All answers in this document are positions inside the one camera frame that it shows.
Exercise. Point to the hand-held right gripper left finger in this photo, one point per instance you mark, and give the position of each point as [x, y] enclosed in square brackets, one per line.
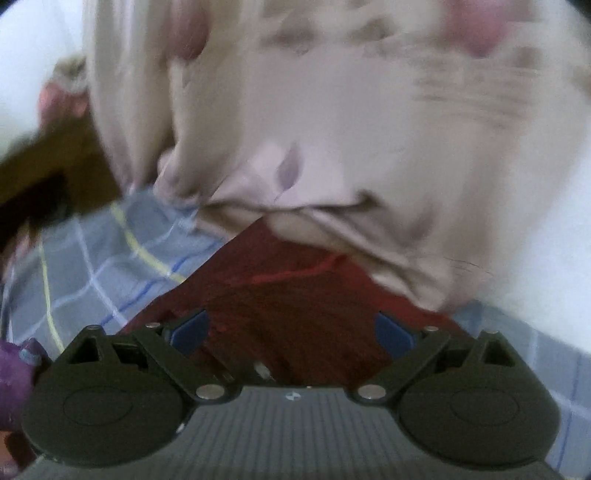
[190, 328]

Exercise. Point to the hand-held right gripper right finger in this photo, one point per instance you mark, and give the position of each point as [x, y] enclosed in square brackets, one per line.
[388, 328]

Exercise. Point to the dark red cloth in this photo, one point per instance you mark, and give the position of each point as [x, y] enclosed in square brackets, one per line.
[295, 323]

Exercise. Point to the beige printed garment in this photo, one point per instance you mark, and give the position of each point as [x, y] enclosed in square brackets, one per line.
[332, 129]

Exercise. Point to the grey plaid bed sheet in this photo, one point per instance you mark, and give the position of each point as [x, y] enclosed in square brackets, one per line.
[106, 267]

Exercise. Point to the purple cloth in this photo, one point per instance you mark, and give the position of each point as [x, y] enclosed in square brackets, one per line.
[16, 383]

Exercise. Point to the brown wooden furniture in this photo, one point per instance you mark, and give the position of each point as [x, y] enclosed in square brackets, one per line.
[51, 170]

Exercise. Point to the pink beige cloth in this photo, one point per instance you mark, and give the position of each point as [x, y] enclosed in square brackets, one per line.
[64, 90]

